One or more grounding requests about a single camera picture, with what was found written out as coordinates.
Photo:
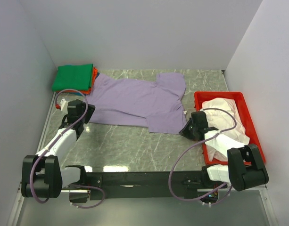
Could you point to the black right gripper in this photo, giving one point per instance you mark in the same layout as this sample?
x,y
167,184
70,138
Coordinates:
x,y
184,131

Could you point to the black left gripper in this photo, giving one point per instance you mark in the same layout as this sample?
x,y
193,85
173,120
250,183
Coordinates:
x,y
92,108

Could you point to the lavender t shirt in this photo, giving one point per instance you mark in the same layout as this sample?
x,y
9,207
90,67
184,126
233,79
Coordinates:
x,y
156,105

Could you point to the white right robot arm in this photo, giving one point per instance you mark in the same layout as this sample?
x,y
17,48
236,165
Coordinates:
x,y
245,167

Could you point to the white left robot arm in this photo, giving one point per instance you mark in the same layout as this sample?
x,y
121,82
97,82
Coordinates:
x,y
42,176

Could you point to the white t shirt in bin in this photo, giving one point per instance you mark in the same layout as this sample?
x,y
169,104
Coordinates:
x,y
222,113

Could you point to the green folded t shirt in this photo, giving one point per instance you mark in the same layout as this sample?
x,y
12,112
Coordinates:
x,y
73,77

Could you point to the orange folded t shirt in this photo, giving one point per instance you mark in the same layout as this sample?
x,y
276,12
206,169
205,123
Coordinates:
x,y
93,81

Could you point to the black base beam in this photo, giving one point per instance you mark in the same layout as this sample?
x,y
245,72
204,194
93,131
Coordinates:
x,y
185,184

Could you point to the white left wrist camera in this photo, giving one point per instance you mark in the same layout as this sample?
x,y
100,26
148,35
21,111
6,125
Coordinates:
x,y
62,106

